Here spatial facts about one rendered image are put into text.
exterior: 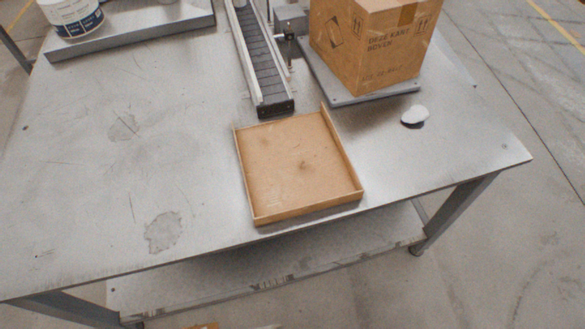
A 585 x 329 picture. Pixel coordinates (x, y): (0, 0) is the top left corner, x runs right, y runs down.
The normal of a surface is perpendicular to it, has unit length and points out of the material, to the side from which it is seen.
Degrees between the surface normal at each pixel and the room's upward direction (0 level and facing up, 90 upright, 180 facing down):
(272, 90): 0
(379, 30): 90
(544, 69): 0
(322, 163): 0
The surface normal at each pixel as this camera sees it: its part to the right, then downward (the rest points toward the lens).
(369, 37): 0.42, 0.74
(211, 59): -0.02, -0.57
